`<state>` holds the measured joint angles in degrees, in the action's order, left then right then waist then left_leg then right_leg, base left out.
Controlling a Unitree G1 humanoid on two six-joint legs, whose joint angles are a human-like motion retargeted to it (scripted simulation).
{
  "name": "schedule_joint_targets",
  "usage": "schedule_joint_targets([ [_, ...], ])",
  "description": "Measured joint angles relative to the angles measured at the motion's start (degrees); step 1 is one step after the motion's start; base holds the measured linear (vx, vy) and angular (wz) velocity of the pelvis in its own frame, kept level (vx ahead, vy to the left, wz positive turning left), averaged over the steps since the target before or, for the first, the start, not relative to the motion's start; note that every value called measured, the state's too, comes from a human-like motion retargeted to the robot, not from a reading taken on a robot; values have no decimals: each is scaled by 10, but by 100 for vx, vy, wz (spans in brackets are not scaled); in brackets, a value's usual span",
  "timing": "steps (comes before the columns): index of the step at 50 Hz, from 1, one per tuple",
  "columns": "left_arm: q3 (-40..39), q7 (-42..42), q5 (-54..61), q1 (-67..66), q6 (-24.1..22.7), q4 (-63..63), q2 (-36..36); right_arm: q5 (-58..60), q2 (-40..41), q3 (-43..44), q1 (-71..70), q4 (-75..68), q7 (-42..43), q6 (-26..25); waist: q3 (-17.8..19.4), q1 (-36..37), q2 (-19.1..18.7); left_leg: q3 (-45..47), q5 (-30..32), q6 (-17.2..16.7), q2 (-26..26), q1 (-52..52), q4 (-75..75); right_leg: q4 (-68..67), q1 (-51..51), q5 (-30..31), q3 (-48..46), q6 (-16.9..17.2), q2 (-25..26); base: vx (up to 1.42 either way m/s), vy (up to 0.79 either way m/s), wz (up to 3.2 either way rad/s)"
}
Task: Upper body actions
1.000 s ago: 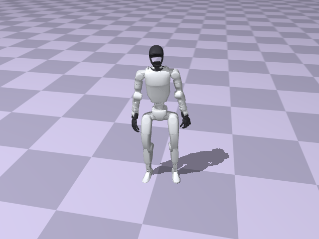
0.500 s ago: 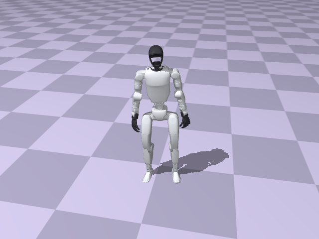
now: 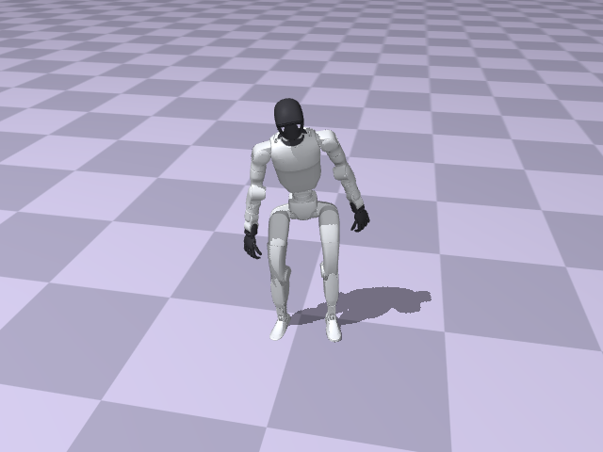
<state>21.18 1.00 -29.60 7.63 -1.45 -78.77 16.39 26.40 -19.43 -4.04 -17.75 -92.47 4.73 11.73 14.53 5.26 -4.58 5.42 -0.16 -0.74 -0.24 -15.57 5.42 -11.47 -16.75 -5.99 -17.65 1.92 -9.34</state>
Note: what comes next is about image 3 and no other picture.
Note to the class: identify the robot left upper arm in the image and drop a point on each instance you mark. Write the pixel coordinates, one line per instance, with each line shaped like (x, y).
(328, 143)

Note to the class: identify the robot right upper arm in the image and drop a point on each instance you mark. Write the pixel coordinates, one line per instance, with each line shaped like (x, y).
(261, 155)

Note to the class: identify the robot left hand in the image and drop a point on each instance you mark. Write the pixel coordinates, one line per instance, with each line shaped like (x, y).
(361, 217)

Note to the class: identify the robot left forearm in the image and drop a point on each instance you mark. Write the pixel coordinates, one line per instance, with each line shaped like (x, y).
(351, 188)

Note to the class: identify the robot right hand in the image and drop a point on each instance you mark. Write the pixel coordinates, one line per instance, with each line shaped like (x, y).
(250, 242)

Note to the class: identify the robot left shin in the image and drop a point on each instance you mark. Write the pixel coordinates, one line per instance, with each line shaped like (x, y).
(331, 289)

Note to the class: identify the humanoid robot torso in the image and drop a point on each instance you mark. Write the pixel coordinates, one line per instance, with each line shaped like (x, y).
(298, 170)

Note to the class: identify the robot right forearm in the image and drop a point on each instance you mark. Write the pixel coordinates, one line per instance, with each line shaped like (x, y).
(252, 211)

